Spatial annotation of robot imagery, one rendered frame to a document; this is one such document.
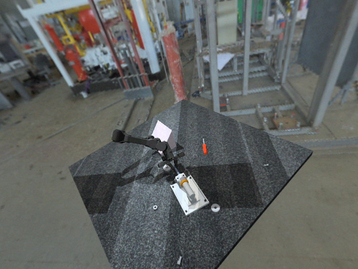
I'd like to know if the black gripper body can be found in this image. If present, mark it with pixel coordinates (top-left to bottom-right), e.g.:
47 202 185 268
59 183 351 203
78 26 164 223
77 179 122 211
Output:
158 149 185 168

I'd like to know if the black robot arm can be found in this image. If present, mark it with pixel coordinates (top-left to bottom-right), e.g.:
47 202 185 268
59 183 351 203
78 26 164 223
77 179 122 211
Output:
112 129 170 152

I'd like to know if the white ring washer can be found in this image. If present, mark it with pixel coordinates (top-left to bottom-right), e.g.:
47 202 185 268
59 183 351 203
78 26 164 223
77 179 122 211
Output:
211 203 220 213

